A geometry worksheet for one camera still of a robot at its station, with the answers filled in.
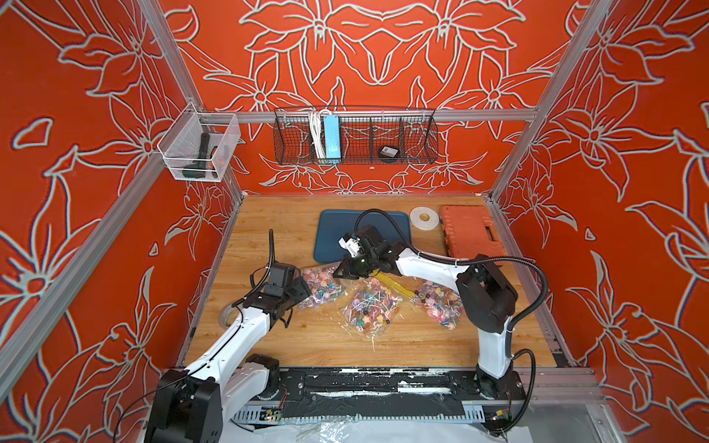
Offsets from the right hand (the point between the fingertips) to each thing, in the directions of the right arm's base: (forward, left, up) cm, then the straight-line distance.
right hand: (332, 270), depth 84 cm
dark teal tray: (+28, +3, -11) cm, 30 cm away
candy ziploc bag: (-2, +3, -9) cm, 10 cm away
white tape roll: (+31, -35, -10) cm, 47 cm away
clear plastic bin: (+32, +45, +24) cm, 60 cm away
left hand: (-3, +10, -6) cm, 12 cm away
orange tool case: (+22, -51, -9) cm, 56 cm away
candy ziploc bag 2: (-8, -12, -9) cm, 17 cm away
